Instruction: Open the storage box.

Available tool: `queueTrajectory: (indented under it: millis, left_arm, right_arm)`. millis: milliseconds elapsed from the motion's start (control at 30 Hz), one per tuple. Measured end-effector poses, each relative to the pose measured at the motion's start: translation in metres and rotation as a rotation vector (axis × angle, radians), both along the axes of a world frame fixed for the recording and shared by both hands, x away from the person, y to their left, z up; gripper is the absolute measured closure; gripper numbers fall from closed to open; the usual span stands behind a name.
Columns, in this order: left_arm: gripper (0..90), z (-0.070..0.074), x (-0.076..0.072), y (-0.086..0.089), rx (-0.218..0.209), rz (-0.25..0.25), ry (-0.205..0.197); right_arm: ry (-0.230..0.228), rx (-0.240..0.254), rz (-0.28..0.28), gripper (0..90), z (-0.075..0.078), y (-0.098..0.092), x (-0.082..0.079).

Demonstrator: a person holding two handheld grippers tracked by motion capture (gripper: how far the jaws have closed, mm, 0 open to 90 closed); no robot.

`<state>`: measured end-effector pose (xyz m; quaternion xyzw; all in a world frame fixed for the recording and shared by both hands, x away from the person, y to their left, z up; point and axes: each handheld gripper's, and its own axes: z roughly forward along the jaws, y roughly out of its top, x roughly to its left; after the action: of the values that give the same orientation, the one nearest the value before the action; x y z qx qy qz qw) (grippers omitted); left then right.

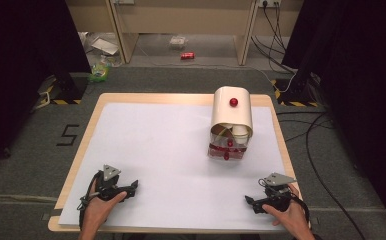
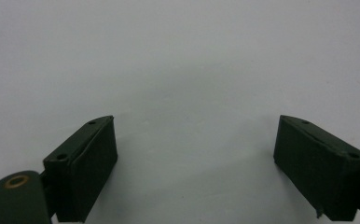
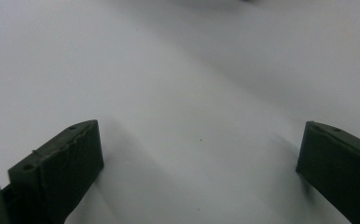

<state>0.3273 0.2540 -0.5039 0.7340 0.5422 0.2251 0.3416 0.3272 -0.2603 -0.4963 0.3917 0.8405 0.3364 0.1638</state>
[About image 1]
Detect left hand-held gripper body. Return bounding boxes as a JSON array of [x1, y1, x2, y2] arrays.
[[93, 164, 131, 202]]

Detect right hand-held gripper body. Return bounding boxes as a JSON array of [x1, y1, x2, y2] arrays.
[[258, 172, 297, 213]]

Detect white drawer cabinet red knobs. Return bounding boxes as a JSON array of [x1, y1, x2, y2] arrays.
[[207, 85, 254, 162]]

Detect person's left hand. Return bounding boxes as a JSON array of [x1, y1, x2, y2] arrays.
[[86, 180, 128, 221]]

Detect person's right hand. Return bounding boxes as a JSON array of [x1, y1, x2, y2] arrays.
[[262, 184, 311, 235]]

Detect white paper sheet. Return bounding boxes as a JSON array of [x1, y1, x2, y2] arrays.
[[58, 102, 295, 232]]

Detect white cup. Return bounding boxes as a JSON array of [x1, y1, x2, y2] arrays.
[[231, 124, 251, 145]]

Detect black stand base striped tape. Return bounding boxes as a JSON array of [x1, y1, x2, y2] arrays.
[[34, 72, 89, 106], [270, 77, 320, 108]]

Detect green plastic bag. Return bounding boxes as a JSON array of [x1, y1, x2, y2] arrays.
[[87, 56, 113, 83]]

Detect black curtain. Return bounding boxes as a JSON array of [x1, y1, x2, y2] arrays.
[[281, 0, 386, 238], [0, 0, 93, 174]]

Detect white plastic packet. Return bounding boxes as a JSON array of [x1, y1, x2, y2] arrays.
[[168, 35, 189, 51]]

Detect beige wooden desk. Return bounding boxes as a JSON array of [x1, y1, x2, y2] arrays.
[[64, 0, 306, 67]]

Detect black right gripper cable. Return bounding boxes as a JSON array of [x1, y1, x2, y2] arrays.
[[290, 194, 312, 228]]

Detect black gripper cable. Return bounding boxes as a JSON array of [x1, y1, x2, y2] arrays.
[[76, 170, 103, 232], [290, 194, 312, 228]]

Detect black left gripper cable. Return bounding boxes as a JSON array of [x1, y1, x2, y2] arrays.
[[76, 170, 103, 232]]

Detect black floor cables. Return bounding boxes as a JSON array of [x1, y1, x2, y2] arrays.
[[275, 110, 369, 240]]

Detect black socket cables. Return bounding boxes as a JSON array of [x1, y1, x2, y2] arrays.
[[250, 2, 297, 75]]

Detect white wall socket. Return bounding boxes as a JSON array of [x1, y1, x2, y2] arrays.
[[257, 0, 282, 9]]

